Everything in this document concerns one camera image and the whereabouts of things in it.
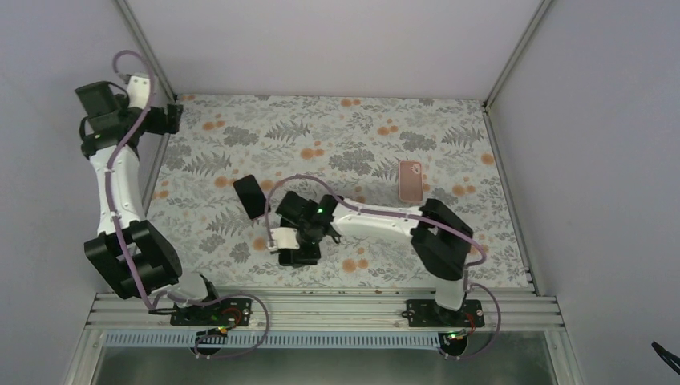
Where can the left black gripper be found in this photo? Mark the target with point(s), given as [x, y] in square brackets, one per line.
[159, 127]

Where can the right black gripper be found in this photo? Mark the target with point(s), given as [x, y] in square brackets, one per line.
[315, 251]

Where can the black phone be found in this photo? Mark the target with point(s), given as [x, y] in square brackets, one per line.
[308, 254]

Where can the pink phone case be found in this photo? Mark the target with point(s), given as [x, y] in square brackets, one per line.
[410, 179]

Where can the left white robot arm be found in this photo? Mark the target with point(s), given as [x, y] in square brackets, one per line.
[129, 253]

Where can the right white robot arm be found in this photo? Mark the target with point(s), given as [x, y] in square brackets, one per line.
[441, 240]

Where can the floral table mat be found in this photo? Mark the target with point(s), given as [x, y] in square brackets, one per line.
[352, 145]

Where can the black object at edge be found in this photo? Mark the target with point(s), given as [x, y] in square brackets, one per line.
[669, 358]

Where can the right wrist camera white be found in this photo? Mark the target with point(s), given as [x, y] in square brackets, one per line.
[283, 238]

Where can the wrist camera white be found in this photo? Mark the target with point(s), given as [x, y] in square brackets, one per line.
[283, 238]
[138, 90]

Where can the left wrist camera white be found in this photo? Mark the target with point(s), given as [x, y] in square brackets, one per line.
[138, 90]

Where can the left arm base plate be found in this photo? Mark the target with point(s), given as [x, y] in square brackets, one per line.
[230, 312]

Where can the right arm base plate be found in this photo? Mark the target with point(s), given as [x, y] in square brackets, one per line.
[422, 313]

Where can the aluminium mounting rail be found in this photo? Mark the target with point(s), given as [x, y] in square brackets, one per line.
[349, 310]

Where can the slotted cable duct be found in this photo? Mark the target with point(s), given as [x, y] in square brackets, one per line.
[275, 339]

